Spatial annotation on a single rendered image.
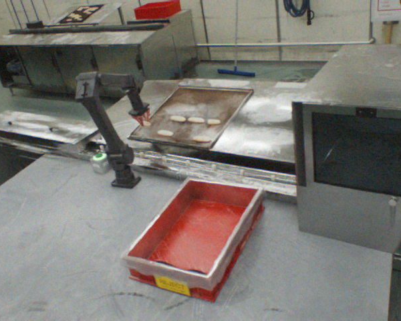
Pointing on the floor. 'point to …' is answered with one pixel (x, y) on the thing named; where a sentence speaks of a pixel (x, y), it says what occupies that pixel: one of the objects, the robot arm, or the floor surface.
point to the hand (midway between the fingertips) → (144, 122)
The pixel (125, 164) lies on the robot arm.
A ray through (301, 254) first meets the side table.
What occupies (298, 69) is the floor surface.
